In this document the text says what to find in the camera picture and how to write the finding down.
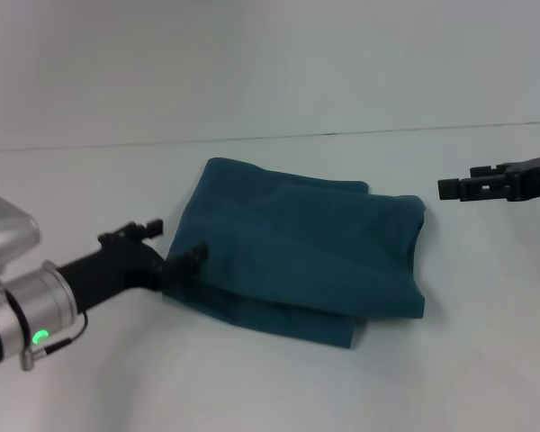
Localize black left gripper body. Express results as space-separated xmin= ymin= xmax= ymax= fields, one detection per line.
xmin=56 ymin=231 xmax=167 ymax=314

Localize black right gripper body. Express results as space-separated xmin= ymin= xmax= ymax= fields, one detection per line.
xmin=501 ymin=155 xmax=540 ymax=203

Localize teal T-shirt white print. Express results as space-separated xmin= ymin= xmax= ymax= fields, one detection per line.
xmin=160 ymin=156 xmax=428 ymax=351

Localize black cable silver plug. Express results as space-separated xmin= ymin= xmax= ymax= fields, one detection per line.
xmin=20 ymin=310 xmax=89 ymax=373

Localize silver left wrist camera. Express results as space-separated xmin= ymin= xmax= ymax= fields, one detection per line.
xmin=0 ymin=186 xmax=42 ymax=284

